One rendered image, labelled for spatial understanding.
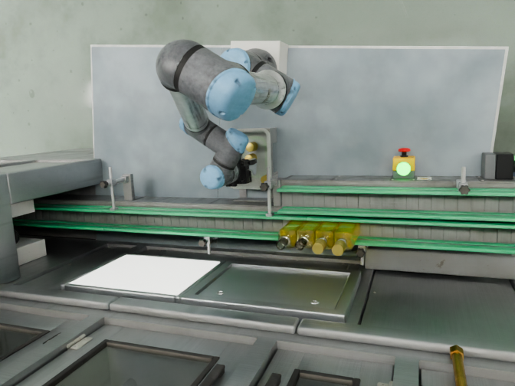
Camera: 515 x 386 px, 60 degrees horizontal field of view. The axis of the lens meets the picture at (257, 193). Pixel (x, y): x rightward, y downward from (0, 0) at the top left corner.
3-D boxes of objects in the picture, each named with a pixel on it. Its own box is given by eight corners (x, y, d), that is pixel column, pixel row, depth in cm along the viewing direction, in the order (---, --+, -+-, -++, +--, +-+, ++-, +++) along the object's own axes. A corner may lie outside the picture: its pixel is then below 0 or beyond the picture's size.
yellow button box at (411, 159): (393, 175, 157) (392, 178, 151) (394, 154, 156) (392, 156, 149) (414, 175, 155) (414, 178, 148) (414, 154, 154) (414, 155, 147)
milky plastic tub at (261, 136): (236, 185, 178) (227, 188, 170) (233, 128, 174) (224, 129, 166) (278, 185, 172) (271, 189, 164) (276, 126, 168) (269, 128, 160)
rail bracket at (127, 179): (134, 201, 192) (100, 212, 171) (130, 162, 189) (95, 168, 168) (144, 201, 190) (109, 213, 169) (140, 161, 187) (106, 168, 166)
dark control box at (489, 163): (480, 175, 148) (483, 179, 140) (481, 152, 147) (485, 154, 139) (508, 176, 145) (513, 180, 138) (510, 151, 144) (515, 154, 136)
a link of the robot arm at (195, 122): (129, 48, 97) (176, 137, 144) (168, 73, 95) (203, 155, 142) (162, 10, 100) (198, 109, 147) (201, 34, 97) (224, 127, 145)
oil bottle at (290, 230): (294, 231, 160) (276, 249, 140) (293, 216, 159) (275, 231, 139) (309, 232, 158) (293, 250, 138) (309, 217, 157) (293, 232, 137)
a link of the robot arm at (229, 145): (215, 121, 134) (199, 152, 138) (245, 141, 132) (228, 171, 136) (225, 120, 141) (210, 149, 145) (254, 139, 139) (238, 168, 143)
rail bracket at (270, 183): (271, 211, 161) (260, 219, 149) (270, 165, 158) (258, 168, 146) (280, 211, 160) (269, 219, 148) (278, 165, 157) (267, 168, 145)
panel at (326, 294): (125, 260, 174) (60, 292, 143) (124, 252, 174) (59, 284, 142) (361, 279, 144) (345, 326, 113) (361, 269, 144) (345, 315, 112)
